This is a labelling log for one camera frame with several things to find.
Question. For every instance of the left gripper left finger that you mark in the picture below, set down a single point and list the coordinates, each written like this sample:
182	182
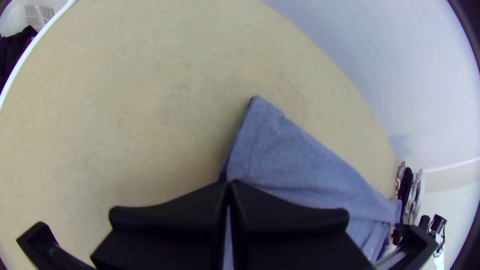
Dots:
168	232

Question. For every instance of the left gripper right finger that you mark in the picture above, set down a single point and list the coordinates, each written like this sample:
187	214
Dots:
292	240

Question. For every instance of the blue t-shirt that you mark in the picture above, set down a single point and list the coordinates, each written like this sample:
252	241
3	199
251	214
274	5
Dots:
285	157

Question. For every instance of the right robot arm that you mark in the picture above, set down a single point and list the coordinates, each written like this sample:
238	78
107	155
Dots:
438	224

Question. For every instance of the pile of folded clothes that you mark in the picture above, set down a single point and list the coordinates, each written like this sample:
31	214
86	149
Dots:
407	183

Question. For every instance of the white laundry basket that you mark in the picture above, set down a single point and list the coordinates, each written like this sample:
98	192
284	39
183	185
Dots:
15	15

